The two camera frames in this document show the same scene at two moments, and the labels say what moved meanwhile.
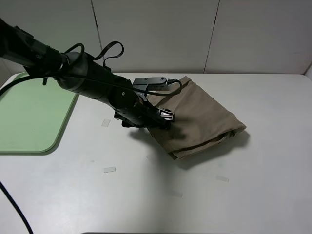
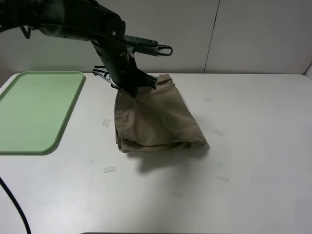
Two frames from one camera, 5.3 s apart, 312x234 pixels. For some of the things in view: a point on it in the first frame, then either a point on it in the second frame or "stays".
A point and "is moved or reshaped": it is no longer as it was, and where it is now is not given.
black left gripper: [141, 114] -> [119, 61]
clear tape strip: [106, 122] stays
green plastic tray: [33, 116] stays
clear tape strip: [109, 169] stays
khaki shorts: [200, 120] is moved or reshaped
